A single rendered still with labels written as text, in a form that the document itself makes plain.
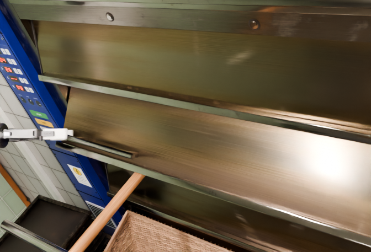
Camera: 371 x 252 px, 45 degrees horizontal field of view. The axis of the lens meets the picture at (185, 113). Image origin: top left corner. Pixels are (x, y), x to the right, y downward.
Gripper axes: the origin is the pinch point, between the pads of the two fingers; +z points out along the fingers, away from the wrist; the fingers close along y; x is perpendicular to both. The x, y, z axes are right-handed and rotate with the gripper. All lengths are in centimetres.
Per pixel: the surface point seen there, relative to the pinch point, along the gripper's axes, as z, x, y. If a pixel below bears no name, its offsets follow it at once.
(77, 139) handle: 6.7, 1.9, -5.0
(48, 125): -9.6, -4.4, 18.4
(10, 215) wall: -59, 35, 106
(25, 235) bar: -7.2, 28.1, -6.2
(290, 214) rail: 60, 20, -35
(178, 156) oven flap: 35.8, 7.2, -16.8
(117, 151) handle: 19.5, 5.7, -13.3
